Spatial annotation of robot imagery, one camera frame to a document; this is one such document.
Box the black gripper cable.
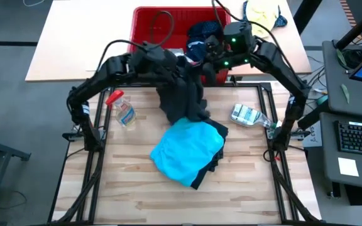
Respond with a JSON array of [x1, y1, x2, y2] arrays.
[[211, 0, 295, 73], [96, 11, 175, 73]]

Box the grey computer desk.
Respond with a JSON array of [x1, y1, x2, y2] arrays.
[[321, 40, 362, 192]]

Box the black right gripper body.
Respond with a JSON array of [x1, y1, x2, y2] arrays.
[[211, 50, 259, 72]]

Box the pale yellow paper note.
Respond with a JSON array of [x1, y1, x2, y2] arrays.
[[337, 156, 360, 177]]

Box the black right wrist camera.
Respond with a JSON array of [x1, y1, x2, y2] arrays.
[[204, 33, 226, 59]]

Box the red plastic laundry bin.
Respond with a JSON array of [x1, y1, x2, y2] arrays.
[[127, 6, 233, 86]]

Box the beige side table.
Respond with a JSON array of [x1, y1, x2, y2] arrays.
[[25, 0, 313, 83]]

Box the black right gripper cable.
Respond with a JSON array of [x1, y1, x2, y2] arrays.
[[211, 0, 295, 73]]

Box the grey labelled plate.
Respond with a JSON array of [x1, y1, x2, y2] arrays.
[[302, 124, 323, 148]]

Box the slim clear spray bottle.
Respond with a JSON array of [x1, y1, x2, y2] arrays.
[[229, 103, 283, 130]]

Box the black backlit keyboard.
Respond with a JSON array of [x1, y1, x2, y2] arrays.
[[334, 121, 362, 158]]

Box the black aluminium table frame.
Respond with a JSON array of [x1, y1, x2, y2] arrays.
[[47, 75, 324, 226]]

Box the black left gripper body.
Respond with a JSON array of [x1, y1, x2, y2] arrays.
[[130, 46, 184, 84]]

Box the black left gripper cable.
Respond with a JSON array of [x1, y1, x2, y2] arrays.
[[96, 11, 175, 73]]

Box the dark blue patterned garment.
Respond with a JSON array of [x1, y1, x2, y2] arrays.
[[185, 20, 225, 63]]

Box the turquoise shorts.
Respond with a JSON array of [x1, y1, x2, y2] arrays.
[[150, 117, 226, 188]]

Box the yellow and blue cloth pile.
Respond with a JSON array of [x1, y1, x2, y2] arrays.
[[242, 0, 288, 29]]

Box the yellow garment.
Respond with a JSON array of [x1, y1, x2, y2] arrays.
[[246, 0, 279, 38]]

